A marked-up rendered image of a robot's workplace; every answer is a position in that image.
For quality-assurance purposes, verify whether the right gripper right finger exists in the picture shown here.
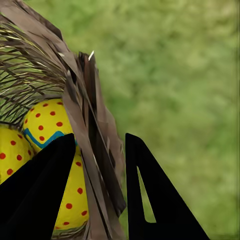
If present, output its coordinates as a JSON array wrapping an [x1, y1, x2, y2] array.
[[125, 133, 210, 240]]

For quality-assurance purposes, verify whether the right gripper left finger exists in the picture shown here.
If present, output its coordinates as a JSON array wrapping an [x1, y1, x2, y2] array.
[[0, 133, 76, 240]]

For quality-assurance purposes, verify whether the easter egg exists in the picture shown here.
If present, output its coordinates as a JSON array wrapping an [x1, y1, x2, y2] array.
[[53, 154, 89, 232], [0, 125, 36, 185], [20, 98, 81, 156]]

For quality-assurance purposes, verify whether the wicker basket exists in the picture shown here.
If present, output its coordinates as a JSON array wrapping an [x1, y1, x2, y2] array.
[[0, 0, 128, 240]]

